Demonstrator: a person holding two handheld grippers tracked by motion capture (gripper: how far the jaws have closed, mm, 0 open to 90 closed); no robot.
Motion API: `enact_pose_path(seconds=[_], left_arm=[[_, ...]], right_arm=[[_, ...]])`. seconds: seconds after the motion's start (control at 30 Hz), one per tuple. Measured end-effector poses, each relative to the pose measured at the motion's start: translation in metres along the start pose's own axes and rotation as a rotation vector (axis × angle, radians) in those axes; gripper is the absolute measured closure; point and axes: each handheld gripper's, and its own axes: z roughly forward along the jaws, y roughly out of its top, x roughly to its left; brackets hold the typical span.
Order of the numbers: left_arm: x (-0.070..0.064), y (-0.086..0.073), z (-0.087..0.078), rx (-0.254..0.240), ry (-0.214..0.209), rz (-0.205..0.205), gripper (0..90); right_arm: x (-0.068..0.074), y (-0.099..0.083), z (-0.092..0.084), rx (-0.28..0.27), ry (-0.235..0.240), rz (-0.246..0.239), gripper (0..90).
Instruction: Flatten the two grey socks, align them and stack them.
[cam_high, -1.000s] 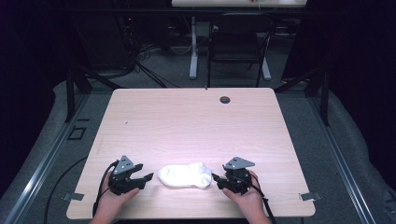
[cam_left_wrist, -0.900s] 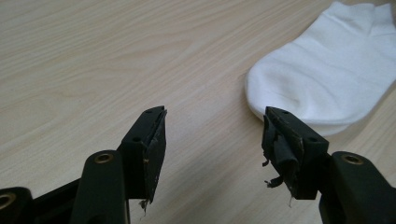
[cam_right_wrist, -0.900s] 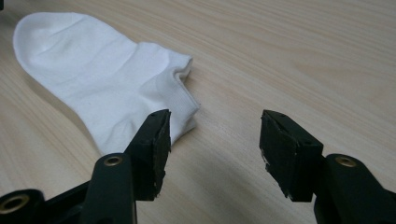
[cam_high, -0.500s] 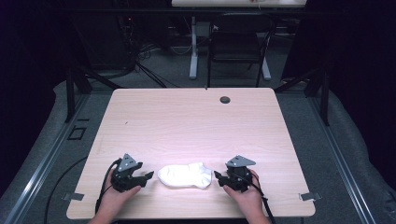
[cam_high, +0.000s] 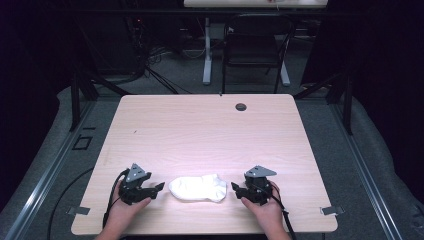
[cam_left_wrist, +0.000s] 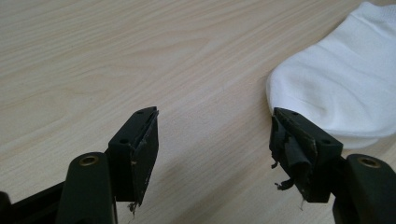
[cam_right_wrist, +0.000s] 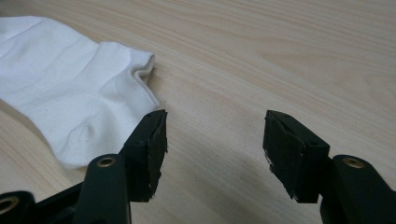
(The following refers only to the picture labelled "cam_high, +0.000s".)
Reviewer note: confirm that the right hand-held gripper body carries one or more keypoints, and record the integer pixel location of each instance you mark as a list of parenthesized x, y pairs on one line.
[(259, 187)]

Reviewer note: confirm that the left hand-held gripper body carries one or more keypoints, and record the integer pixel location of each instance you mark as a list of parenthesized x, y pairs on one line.
[(133, 186)]

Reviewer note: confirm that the person's right hand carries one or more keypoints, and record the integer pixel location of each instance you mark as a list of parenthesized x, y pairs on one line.
[(266, 215)]

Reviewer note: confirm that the person's left hand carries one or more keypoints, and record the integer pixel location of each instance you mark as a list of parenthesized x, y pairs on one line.
[(122, 215)]

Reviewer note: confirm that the black metal stand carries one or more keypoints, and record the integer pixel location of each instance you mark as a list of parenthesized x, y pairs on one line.
[(75, 100), (348, 103)]

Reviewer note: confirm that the black folding chair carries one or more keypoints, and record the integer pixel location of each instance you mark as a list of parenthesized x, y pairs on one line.
[(253, 46)]

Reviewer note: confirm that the white desk with legs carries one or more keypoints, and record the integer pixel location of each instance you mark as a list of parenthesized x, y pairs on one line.
[(208, 50)]

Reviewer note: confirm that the grey metal table bracket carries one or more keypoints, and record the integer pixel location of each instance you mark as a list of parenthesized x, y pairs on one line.
[(78, 210), (332, 210)]

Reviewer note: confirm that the aluminium floor rail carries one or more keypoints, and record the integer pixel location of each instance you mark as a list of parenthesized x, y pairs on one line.
[(366, 180), (43, 180)]

